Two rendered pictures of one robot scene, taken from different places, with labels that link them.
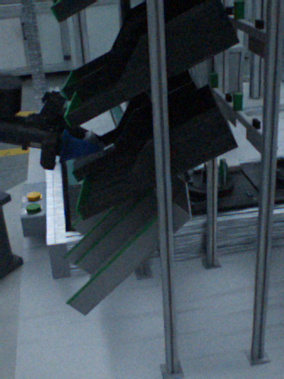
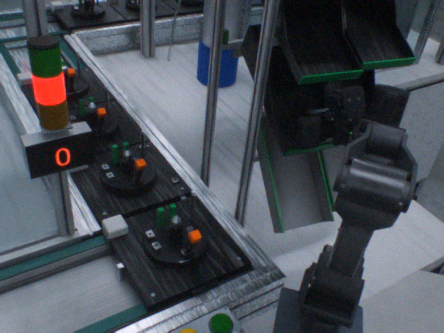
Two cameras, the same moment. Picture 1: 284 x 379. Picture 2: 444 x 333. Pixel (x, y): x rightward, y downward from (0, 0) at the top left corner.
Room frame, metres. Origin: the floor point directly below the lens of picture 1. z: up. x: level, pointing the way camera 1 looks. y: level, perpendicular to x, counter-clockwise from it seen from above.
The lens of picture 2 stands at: (1.53, 0.76, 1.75)
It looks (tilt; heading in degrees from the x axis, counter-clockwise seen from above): 37 degrees down; 242
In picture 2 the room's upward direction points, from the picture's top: 6 degrees clockwise
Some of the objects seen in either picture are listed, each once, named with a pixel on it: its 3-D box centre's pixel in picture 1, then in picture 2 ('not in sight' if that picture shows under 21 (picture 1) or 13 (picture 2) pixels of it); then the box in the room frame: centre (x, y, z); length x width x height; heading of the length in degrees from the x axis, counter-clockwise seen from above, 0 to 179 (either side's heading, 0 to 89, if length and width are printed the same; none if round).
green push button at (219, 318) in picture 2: (33, 209); (221, 324); (1.24, 0.29, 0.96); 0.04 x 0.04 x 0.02
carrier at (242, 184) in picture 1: (207, 173); (127, 163); (1.29, -0.18, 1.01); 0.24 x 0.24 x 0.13; 7
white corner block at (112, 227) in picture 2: not in sight; (115, 229); (1.36, -0.01, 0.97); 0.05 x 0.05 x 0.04; 7
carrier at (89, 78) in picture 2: not in sight; (65, 76); (1.35, -0.67, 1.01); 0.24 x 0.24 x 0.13; 7
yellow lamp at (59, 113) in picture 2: not in sight; (53, 110); (1.46, -0.02, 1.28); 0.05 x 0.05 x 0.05
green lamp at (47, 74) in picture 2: not in sight; (45, 58); (1.46, -0.02, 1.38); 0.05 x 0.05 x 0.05
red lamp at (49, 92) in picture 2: not in sight; (49, 85); (1.46, -0.02, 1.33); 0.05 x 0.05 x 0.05
